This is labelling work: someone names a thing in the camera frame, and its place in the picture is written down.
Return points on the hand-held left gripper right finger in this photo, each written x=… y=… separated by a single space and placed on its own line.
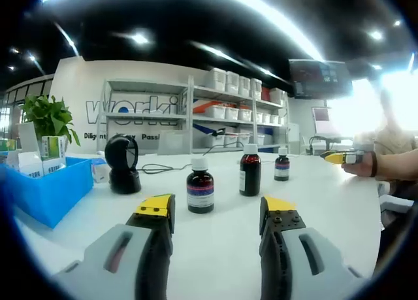
x=294 y=247

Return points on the grey metal shelf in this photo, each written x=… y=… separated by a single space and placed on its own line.
x=228 y=121
x=143 y=117

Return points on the green potted plant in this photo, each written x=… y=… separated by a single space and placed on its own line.
x=49 y=113

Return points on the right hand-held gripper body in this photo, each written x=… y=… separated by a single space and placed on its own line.
x=364 y=147

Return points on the white table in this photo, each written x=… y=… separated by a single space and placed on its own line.
x=217 y=247

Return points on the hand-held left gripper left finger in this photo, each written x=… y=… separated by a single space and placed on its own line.
x=130 y=247

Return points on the small display screen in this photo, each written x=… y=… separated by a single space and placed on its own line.
x=320 y=115

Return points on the small blue white carton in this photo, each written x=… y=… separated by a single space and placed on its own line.
x=100 y=174

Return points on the dark wall monitor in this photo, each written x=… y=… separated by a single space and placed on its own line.
x=320 y=79

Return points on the blue plastic bin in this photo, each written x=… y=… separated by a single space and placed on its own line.
x=62 y=192

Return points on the white flat box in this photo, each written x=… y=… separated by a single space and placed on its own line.
x=395 y=204

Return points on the person's right hand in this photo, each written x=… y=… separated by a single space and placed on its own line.
x=359 y=170

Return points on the tall green-label medicine bottle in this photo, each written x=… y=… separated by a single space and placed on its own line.
x=250 y=176

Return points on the green white carton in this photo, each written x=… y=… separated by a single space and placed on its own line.
x=52 y=148

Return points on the wide brown medicine bottle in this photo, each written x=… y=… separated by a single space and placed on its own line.
x=200 y=190

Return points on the group of white storage boxes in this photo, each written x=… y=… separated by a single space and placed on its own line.
x=217 y=112

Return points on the small brown medicine bottle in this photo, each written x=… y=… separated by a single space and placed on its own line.
x=281 y=169

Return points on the black round barcode scanner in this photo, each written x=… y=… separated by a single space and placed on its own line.
x=119 y=179

